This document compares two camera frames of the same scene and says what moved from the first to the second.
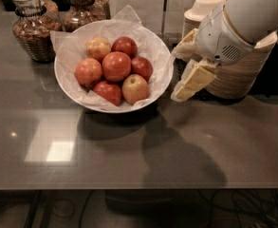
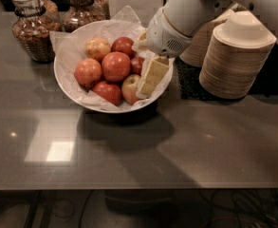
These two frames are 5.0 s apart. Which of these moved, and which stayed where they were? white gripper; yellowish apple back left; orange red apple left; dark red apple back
Moved: white gripper
Stayed: dark red apple back; yellowish apple back left; orange red apple left
